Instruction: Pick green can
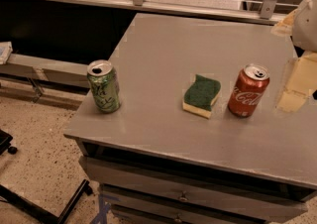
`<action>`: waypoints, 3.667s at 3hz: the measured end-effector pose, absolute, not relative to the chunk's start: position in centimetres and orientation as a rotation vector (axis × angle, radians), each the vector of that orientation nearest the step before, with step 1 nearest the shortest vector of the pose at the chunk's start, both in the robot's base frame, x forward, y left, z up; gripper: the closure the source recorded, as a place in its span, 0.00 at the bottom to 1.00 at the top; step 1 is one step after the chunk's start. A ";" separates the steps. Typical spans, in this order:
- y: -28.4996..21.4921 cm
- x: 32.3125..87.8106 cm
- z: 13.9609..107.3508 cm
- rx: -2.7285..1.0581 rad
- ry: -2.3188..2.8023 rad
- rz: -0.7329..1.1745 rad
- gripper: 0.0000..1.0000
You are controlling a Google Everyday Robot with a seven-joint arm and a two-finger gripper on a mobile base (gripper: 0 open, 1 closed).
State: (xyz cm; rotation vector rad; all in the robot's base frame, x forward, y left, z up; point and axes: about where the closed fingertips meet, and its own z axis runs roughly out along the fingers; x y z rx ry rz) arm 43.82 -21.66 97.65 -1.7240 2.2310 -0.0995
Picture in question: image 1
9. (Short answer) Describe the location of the top drawer with knob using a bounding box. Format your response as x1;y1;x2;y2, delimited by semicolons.
79;156;307;223

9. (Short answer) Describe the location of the grey drawer cabinet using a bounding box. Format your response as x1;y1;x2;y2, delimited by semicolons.
63;13;317;224

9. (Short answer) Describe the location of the black chair base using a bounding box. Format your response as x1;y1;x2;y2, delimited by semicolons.
0;130;85;215

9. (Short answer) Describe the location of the grey metal bench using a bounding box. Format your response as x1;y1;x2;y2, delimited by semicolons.
0;54;89;102

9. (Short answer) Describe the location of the green and yellow sponge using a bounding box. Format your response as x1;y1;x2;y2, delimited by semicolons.
182;74;221;119

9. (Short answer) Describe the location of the green soda can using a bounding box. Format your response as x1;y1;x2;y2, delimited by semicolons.
87;59;121;113

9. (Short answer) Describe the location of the red Coca-Cola can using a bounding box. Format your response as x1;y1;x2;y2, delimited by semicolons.
228;63;269;118

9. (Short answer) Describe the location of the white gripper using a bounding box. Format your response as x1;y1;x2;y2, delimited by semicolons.
271;0;317;112

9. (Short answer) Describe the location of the drawer with knob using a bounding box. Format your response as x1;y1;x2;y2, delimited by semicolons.
79;156;307;223
100;184;265;224

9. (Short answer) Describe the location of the white object on bench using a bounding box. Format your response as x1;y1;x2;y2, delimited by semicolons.
0;42;13;64

